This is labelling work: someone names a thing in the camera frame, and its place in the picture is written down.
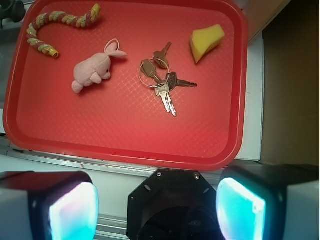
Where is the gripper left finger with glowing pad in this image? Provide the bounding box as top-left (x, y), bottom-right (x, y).
top-left (0, 171), bottom-right (99, 240)

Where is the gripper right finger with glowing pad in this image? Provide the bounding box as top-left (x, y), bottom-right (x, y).
top-left (216, 164), bottom-right (320, 240)

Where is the pink plush bunny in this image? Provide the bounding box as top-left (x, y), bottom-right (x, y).
top-left (71, 38), bottom-right (127, 94)

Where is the brown cardboard box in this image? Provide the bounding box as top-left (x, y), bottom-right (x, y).
top-left (261, 0), bottom-right (320, 166)

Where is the red plastic tray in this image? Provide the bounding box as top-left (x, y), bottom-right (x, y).
top-left (4, 0), bottom-right (248, 171)

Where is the bunch of metal keys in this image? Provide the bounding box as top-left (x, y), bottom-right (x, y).
top-left (138, 42), bottom-right (198, 117)

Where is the yellow sponge wedge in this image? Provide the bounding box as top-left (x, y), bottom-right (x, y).
top-left (190, 24), bottom-right (226, 64)

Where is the black knob clamp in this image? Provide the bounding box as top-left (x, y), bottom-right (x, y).
top-left (0, 0), bottom-right (26, 23)

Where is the black octagonal mount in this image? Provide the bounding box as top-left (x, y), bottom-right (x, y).
top-left (126, 169), bottom-right (224, 240)

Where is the braided red yellow rope toy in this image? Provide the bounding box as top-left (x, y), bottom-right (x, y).
top-left (26, 3), bottom-right (102, 59)

